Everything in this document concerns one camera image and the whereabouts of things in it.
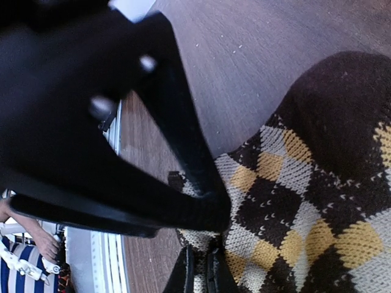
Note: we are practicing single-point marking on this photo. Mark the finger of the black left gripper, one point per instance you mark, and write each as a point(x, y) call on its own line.
point(120, 132)
point(53, 204)

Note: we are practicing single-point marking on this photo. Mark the brown argyle patterned sock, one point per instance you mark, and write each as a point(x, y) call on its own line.
point(310, 190)

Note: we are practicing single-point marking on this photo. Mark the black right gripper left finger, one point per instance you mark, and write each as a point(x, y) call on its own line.
point(181, 279)

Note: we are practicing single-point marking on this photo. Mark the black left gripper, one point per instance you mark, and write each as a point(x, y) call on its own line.
point(75, 31)

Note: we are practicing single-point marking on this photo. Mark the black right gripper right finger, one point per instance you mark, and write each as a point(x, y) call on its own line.
point(218, 276)

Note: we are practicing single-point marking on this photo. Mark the person in striped clothing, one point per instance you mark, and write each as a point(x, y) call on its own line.
point(47, 253)

